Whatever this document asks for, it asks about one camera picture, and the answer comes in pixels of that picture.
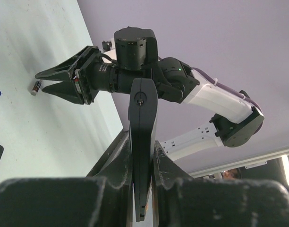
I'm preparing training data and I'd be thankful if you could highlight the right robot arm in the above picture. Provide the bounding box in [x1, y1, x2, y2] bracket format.
[36, 27, 264, 161]

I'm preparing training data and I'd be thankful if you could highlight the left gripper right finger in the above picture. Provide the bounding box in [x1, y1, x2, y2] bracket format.
[152, 142, 289, 227]

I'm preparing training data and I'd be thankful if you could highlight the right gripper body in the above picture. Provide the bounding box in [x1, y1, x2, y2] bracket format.
[70, 46, 101, 105]

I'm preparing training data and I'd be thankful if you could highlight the black remote control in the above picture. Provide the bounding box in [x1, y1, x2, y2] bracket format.
[128, 78, 158, 222]

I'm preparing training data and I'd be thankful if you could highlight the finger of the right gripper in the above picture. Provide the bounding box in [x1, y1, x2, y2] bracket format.
[35, 46, 90, 82]
[42, 82, 85, 104]

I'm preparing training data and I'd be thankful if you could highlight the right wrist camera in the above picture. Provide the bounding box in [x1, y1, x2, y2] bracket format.
[102, 38, 116, 59]

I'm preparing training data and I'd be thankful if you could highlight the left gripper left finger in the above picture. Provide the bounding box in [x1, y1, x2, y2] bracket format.
[0, 141, 133, 227]

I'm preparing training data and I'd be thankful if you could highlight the black silver battery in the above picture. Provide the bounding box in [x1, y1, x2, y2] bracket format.
[30, 79, 43, 96]

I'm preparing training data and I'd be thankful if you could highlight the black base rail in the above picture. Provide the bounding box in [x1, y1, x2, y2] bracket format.
[86, 130, 128, 177]

